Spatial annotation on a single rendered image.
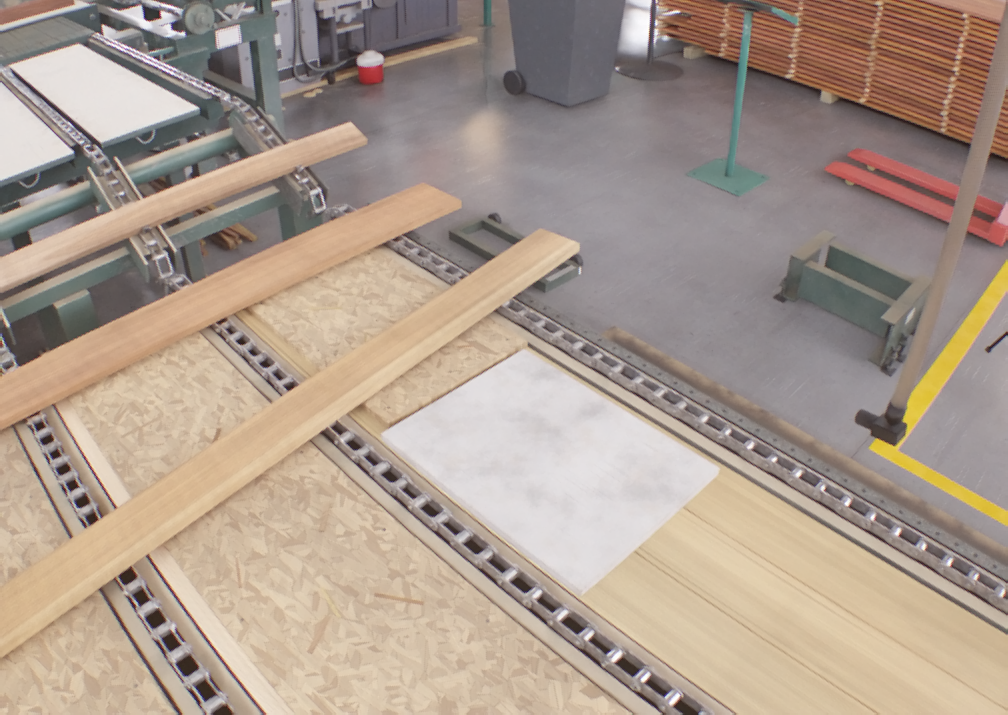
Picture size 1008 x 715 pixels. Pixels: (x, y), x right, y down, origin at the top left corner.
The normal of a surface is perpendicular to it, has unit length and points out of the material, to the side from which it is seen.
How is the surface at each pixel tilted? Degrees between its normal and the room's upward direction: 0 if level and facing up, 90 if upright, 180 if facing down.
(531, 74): 94
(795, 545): 0
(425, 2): 90
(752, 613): 0
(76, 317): 90
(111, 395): 0
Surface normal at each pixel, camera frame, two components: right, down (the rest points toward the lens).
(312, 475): 0.01, -0.82
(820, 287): -0.71, 0.40
